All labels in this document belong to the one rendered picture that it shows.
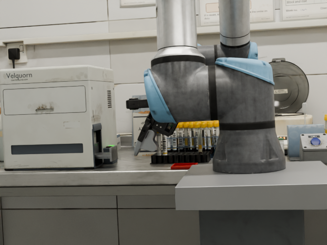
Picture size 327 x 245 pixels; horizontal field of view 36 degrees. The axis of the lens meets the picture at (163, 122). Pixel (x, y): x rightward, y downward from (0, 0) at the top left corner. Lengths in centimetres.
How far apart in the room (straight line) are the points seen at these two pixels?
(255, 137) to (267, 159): 5
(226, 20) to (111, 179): 53
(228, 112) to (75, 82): 57
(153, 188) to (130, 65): 78
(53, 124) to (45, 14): 82
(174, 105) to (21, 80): 63
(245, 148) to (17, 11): 147
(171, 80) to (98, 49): 112
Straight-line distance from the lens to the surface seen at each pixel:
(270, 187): 87
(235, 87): 100
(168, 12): 105
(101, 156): 145
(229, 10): 123
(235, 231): 99
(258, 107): 100
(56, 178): 144
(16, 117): 152
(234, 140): 100
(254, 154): 99
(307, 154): 135
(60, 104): 146
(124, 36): 204
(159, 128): 141
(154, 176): 137
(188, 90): 100
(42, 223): 225
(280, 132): 165
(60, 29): 216
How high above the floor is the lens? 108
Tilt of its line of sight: 3 degrees down
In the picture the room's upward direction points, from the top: 2 degrees counter-clockwise
